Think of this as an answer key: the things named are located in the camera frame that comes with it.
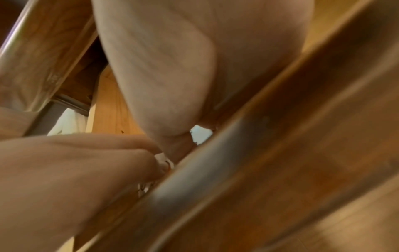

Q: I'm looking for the light wooden drawer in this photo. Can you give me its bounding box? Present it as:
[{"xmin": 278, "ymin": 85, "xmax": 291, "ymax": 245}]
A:
[{"xmin": 74, "ymin": 0, "xmax": 399, "ymax": 252}]

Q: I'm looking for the blue cartoon tissue pack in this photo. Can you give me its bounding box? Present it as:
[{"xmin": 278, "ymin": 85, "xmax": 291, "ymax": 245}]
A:
[{"xmin": 190, "ymin": 125, "xmax": 214, "ymax": 146}]

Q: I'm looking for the person's right hand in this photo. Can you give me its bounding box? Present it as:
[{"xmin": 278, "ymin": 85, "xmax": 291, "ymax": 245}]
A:
[{"xmin": 91, "ymin": 0, "xmax": 315, "ymax": 164}]

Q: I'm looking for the person's left hand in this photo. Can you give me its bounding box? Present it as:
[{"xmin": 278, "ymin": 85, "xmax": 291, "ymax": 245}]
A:
[{"xmin": 0, "ymin": 134, "xmax": 172, "ymax": 252}]

